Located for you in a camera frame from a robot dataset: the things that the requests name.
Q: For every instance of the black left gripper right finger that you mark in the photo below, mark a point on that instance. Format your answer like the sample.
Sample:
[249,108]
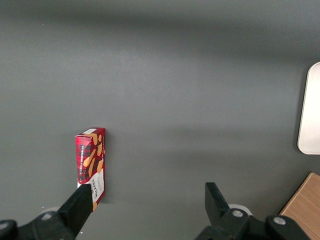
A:
[216,202]

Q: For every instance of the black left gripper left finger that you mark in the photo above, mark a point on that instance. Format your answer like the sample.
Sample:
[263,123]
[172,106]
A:
[77,207]

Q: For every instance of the wooden drawer cabinet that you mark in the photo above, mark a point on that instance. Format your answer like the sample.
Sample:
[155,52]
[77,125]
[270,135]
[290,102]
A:
[305,207]

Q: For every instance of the red shortbread biscuit box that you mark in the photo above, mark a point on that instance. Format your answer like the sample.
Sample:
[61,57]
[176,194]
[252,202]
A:
[90,155]

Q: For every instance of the beige rectangular tray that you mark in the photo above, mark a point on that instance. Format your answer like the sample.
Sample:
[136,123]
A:
[312,112]

